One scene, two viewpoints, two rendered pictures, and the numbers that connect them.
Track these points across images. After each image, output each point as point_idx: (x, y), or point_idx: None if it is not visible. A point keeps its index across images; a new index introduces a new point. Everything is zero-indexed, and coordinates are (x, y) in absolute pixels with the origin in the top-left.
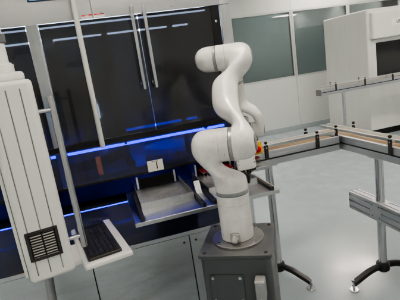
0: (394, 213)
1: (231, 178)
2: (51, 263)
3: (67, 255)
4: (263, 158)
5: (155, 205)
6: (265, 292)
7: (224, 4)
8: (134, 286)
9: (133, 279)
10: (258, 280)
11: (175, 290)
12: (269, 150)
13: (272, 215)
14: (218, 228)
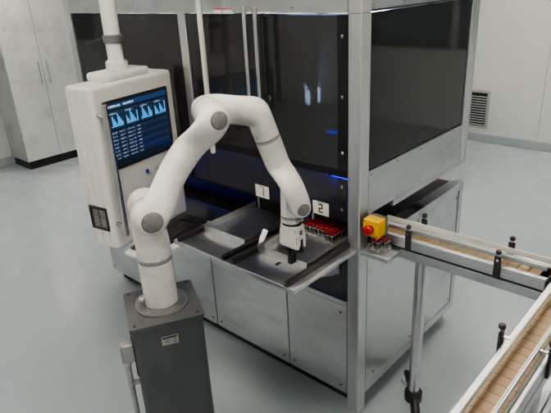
0: None
1: (138, 245)
2: (104, 235)
3: (112, 234)
4: (403, 247)
5: (213, 233)
6: (121, 356)
7: (354, 14)
8: (238, 297)
9: (238, 290)
10: (121, 343)
11: (270, 327)
12: (415, 241)
13: (412, 327)
14: (181, 286)
